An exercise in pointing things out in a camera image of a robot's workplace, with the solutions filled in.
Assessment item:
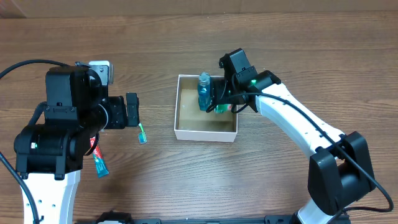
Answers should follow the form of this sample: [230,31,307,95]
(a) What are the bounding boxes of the green white soap packet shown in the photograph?
[214,104,232,114]

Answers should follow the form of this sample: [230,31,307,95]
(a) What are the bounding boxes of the teal mouthwash bottle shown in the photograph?
[197,72,211,111]

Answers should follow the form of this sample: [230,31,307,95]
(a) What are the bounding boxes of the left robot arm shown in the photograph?
[14,65,139,223]

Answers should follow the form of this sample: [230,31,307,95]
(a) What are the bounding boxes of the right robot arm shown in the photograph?
[213,49,376,223]

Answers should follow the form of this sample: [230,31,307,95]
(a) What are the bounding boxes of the green white toothbrush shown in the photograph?
[138,123,147,144]

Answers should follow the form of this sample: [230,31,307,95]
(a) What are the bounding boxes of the white cardboard box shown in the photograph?
[174,75,238,142]

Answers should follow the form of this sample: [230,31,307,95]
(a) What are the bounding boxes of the red teal toothpaste tube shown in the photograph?
[92,144,109,178]

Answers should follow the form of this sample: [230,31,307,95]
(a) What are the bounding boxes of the right black cable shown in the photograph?
[205,74,394,224]

